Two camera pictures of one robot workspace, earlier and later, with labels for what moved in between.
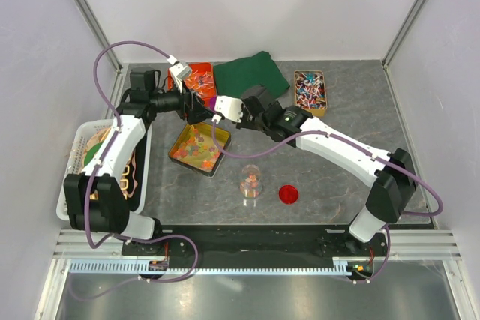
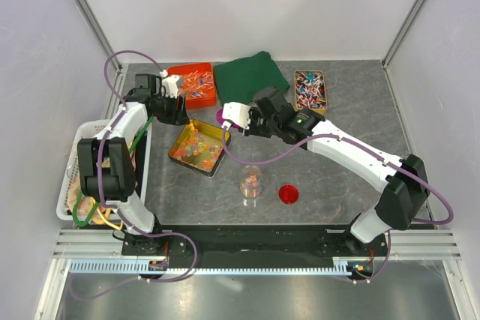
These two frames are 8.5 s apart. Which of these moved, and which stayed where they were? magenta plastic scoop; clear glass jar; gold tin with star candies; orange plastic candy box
Moved: magenta plastic scoop
Stayed: clear glass jar; gold tin with star candies; orange plastic candy box
